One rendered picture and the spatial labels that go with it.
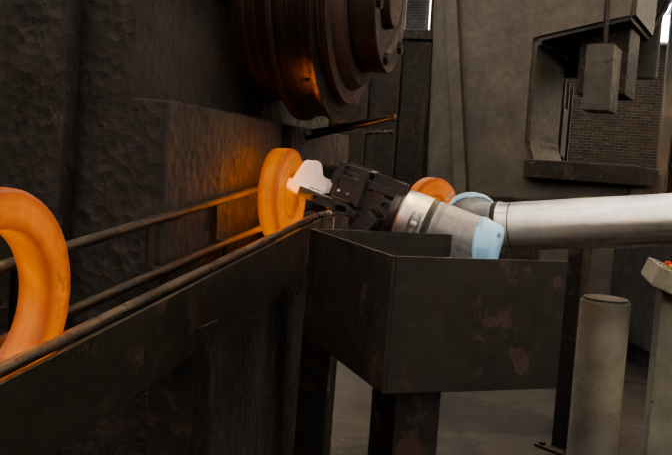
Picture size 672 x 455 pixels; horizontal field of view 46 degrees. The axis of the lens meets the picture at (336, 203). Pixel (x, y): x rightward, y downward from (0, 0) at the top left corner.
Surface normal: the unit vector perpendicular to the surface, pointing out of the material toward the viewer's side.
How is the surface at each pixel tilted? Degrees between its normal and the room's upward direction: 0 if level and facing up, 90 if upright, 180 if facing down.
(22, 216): 90
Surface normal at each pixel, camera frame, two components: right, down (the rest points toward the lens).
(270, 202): -0.28, 0.15
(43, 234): 0.96, 0.08
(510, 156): -0.48, 0.01
